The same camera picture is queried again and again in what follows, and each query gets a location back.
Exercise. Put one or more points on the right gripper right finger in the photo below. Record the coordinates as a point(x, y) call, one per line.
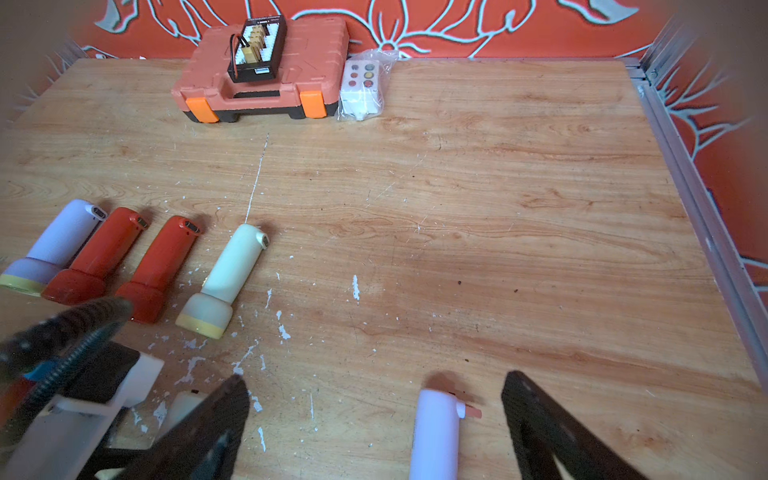
point(546, 436)

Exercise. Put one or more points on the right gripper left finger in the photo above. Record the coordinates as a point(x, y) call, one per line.
point(204, 444)

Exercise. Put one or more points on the green flashlight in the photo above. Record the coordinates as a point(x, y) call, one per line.
point(184, 403)
point(209, 311)

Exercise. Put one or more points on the red flashlight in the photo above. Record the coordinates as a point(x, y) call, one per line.
point(146, 289)
point(85, 278)

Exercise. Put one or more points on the purple flashlight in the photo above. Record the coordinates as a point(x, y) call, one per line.
point(435, 446)
point(55, 249)

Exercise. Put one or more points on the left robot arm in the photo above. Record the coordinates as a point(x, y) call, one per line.
point(81, 332)

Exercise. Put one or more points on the plastic bag with stickers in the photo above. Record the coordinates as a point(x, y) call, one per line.
point(364, 84)

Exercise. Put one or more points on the orange tool case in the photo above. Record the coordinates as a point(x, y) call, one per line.
point(307, 84)

